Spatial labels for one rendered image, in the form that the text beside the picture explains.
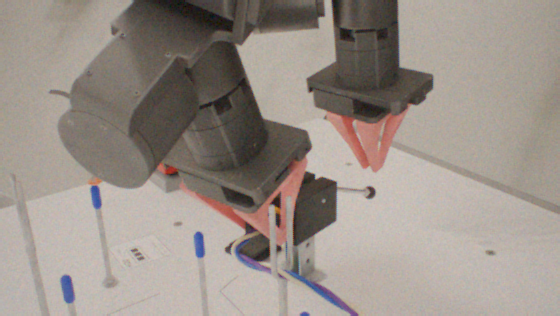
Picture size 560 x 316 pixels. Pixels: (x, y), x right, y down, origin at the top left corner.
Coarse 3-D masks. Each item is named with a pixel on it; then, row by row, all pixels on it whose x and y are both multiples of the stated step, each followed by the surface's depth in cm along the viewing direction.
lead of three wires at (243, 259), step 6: (252, 228) 49; (246, 234) 48; (252, 234) 48; (240, 240) 47; (246, 240) 48; (234, 246) 46; (240, 246) 46; (234, 252) 44; (234, 258) 44; (240, 258) 43; (246, 258) 42; (246, 264) 42; (252, 264) 42; (258, 264) 41; (264, 264) 41; (270, 264) 41; (258, 270) 41; (264, 270) 41; (270, 270) 40; (282, 270) 40
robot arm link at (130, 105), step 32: (160, 0) 34; (256, 0) 32; (128, 32) 32; (160, 32) 33; (192, 32) 33; (224, 32) 34; (96, 64) 31; (128, 64) 31; (160, 64) 31; (192, 64) 33; (96, 96) 30; (128, 96) 30; (160, 96) 32; (192, 96) 35; (64, 128) 32; (96, 128) 31; (128, 128) 30; (160, 128) 32; (96, 160) 33; (128, 160) 32; (160, 160) 33
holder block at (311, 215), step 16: (304, 176) 53; (304, 192) 50; (320, 192) 51; (336, 192) 53; (304, 208) 50; (320, 208) 51; (336, 208) 53; (304, 224) 50; (320, 224) 52; (304, 240) 51
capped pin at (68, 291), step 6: (66, 276) 41; (60, 282) 41; (66, 282) 41; (72, 282) 41; (66, 288) 41; (72, 288) 41; (66, 294) 41; (72, 294) 41; (66, 300) 41; (72, 300) 41; (72, 306) 42; (72, 312) 42
